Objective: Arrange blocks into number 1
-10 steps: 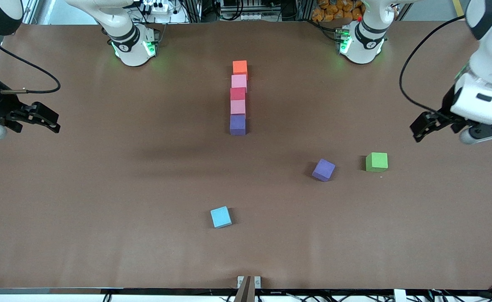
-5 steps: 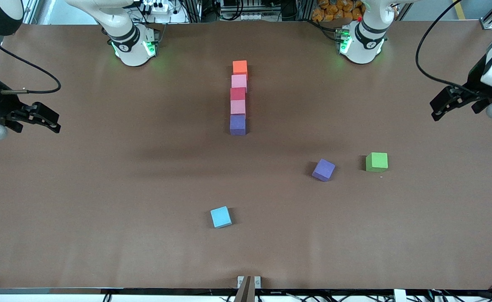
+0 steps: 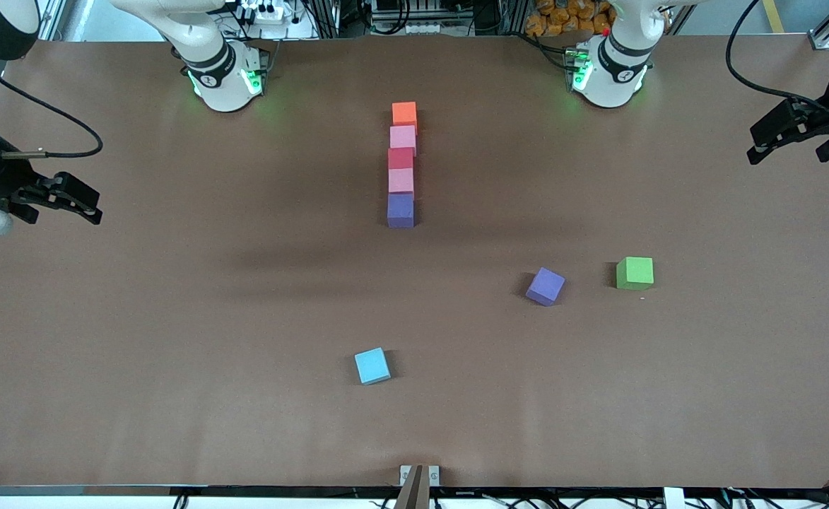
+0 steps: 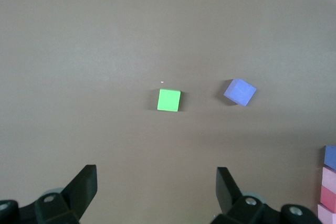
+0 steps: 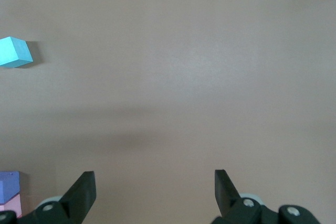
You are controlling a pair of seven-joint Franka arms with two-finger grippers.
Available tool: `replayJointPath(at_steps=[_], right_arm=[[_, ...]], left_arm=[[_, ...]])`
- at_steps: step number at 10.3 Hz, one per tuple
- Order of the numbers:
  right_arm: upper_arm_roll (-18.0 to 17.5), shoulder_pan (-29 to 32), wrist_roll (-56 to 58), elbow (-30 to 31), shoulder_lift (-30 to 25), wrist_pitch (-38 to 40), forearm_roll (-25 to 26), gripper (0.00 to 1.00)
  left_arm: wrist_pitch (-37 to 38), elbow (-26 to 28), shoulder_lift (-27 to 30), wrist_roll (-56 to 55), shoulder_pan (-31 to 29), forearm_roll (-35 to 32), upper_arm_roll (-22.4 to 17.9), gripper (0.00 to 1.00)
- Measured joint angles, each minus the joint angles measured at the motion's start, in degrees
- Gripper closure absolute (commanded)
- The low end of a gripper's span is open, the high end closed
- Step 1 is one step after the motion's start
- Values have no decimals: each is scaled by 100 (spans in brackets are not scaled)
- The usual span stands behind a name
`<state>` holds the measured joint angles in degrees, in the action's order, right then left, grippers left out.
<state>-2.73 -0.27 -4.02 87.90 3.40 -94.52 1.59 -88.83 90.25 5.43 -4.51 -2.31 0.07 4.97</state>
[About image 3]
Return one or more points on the green foam block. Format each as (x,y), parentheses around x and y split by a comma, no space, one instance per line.
(635,273)

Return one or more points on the white socket strip with plugs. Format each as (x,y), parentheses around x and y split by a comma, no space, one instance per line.
(267,10)

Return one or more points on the purple foam block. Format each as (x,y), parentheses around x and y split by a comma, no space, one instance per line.
(545,286)
(401,211)

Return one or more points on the pink foam block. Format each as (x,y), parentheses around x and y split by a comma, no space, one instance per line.
(401,181)
(403,137)

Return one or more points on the grey metal bracket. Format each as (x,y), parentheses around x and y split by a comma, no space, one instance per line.
(434,475)

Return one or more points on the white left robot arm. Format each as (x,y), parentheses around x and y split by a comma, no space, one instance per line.
(615,71)

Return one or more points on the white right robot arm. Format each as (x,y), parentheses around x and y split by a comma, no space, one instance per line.
(220,71)

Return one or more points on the blue foam block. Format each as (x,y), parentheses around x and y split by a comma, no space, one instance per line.
(372,365)

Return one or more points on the brown camera post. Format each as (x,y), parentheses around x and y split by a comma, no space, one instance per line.
(414,491)

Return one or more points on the orange foam block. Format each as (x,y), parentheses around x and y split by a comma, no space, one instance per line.
(405,113)

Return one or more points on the white plain socket strip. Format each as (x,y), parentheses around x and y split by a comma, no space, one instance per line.
(414,28)

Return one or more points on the red foam block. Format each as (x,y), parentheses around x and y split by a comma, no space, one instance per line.
(400,158)

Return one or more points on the bag of orange snacks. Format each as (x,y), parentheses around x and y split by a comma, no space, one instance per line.
(562,18)

